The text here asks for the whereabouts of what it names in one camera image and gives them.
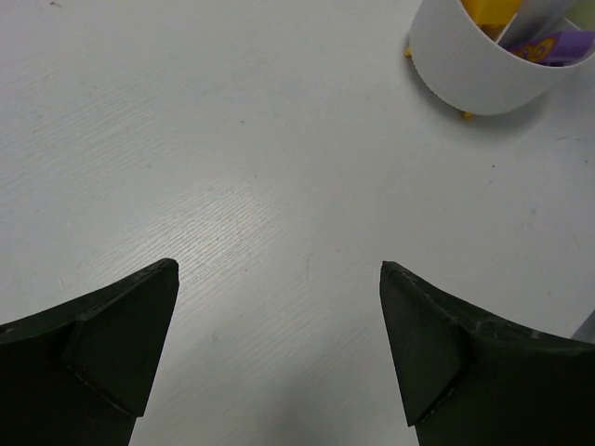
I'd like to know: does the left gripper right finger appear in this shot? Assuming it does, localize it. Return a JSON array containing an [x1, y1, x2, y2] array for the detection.
[[379, 262, 594, 445]]

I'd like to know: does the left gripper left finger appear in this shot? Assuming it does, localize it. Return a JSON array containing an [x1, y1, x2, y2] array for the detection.
[[1, 258, 179, 445]]

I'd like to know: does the purple butterfly lego brick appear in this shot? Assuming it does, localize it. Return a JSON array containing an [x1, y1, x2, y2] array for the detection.
[[504, 31, 594, 67]]

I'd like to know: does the orange long lego brick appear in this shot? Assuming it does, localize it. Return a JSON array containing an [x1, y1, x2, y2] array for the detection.
[[461, 0, 522, 39]]

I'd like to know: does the lime lego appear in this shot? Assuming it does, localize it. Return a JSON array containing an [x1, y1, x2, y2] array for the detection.
[[564, 0, 595, 31]]

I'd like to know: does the white divided round container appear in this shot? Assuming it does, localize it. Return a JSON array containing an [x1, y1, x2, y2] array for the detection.
[[407, 1, 594, 116]]

